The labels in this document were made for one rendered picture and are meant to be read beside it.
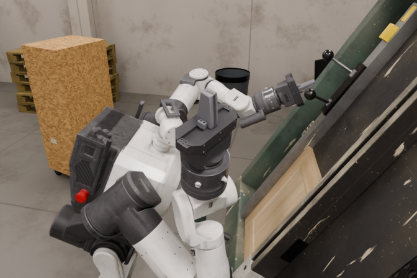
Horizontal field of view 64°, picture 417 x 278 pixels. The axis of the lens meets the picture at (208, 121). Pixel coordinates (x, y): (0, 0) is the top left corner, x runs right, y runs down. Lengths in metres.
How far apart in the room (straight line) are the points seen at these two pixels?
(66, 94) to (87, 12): 2.48
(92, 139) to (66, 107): 2.01
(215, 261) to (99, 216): 0.27
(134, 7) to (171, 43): 0.72
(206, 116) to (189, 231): 0.25
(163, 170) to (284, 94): 0.52
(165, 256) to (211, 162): 0.32
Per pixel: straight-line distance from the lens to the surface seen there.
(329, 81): 1.42
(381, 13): 1.41
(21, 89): 5.20
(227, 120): 0.55
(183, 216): 0.65
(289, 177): 1.24
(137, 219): 0.80
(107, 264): 1.22
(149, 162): 0.91
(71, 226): 1.19
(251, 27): 4.73
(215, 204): 0.66
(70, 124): 2.99
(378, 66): 1.18
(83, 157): 0.97
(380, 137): 0.84
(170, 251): 0.81
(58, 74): 2.87
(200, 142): 0.51
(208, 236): 0.72
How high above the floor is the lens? 1.81
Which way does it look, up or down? 25 degrees down
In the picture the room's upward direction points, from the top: straight up
